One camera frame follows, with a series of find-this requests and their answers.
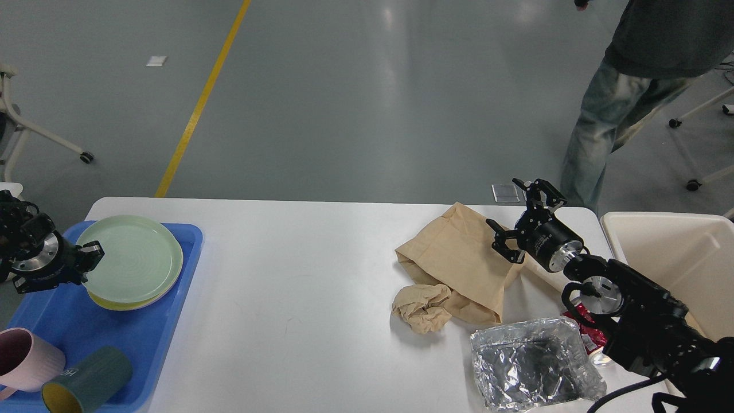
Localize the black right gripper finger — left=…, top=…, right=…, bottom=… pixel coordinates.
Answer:
left=512, top=178, right=568, bottom=225
left=486, top=219, right=525, bottom=264

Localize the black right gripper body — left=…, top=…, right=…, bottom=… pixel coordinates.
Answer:
left=516, top=219, right=585, bottom=274

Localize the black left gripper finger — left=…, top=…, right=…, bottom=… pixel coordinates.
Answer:
left=13, top=275, right=87, bottom=294
left=76, top=241, right=105, bottom=271

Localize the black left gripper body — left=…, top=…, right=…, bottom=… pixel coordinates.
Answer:
left=10, top=231, right=85, bottom=282

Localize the light green plate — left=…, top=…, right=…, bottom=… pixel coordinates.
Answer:
left=77, top=215, right=184, bottom=303

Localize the dark green mug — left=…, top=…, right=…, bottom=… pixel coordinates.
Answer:
left=41, top=346, right=133, bottom=412

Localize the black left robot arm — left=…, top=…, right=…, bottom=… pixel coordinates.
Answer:
left=1, top=190, right=105, bottom=294

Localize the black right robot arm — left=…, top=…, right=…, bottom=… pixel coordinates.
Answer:
left=486, top=178, right=733, bottom=412

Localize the small clear floor plate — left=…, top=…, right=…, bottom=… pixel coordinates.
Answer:
left=491, top=184, right=521, bottom=204

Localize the blue plastic tray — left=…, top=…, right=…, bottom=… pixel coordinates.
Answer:
left=7, top=223, right=204, bottom=412

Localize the yellow plate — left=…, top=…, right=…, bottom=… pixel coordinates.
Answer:
left=87, top=291, right=168, bottom=311

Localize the brown paper bag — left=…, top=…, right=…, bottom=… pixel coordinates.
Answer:
left=395, top=201, right=565, bottom=326

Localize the pink mug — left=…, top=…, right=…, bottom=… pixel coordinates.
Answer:
left=1, top=328, right=66, bottom=401

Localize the red snack wrapper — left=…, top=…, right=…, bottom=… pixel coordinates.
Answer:
left=561, top=300, right=607, bottom=355

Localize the crumpled brown paper ball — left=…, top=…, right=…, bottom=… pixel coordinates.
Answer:
left=391, top=284, right=452, bottom=334

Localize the crumpled aluminium foil tray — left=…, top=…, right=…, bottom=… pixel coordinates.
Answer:
left=469, top=316, right=607, bottom=412

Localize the beige plastic bin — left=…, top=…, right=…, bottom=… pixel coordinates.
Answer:
left=600, top=212, right=733, bottom=340

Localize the white rolling chair right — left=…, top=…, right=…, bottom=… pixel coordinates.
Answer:
left=667, top=86, right=734, bottom=192

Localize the white rolling chair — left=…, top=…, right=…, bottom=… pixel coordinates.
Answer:
left=667, top=86, right=734, bottom=192
left=1, top=64, right=95, bottom=182

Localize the person in blue jeans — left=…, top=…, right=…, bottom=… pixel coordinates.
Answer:
left=559, top=1, right=733, bottom=211

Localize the white rolling chair left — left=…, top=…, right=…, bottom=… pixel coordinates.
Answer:
left=1, top=64, right=95, bottom=182

